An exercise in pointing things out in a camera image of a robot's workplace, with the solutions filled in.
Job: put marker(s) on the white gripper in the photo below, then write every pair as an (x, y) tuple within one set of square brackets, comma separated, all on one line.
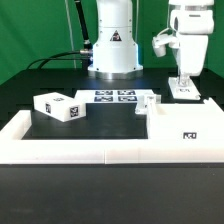
[(191, 28)]

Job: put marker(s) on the white cabinet door panel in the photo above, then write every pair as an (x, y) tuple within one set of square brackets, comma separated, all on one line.
[(188, 92)]

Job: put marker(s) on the white cabinet body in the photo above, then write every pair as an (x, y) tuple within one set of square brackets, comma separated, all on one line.
[(203, 123)]

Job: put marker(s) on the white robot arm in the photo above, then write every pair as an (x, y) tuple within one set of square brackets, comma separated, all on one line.
[(115, 54)]

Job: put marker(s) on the white cabinet top box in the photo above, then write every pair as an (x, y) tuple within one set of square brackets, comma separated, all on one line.
[(59, 106)]

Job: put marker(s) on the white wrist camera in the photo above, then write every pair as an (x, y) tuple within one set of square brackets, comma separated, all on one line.
[(160, 42)]

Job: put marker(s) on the white marker base plate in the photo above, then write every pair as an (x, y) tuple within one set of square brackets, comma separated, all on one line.
[(113, 96)]

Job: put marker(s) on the white U-shaped fence frame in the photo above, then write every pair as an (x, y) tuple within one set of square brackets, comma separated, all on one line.
[(14, 149)]

